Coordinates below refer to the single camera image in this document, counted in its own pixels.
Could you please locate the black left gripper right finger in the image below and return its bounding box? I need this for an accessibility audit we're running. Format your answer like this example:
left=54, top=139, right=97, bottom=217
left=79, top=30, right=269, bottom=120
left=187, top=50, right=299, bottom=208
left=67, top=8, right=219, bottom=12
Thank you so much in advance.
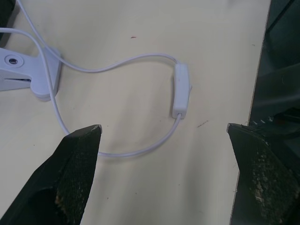
left=226, top=123, right=300, bottom=225

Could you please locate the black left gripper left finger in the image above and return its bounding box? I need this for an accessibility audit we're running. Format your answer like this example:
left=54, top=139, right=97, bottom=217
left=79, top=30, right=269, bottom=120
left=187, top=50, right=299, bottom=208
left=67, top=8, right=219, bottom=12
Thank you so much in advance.
left=0, top=124, right=103, bottom=225

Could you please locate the white lamp clamp base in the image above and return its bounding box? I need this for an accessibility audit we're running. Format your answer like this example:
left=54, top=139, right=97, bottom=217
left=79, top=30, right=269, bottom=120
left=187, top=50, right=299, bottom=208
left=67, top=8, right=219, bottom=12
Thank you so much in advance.
left=0, top=47, right=63, bottom=102

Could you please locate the black object behind clamp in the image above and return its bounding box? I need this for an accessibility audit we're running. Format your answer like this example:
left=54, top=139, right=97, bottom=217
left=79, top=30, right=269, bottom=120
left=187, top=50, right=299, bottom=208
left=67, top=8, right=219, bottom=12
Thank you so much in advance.
left=0, top=0, right=22, bottom=48

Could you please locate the white inline switch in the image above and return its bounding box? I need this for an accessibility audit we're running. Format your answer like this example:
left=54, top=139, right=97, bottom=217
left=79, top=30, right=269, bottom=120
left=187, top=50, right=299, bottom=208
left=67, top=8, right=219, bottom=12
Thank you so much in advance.
left=172, top=63, right=189, bottom=119

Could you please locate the white cable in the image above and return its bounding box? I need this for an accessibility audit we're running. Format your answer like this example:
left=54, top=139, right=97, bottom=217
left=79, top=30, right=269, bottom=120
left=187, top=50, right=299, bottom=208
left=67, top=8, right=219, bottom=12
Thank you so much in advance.
left=0, top=0, right=183, bottom=158

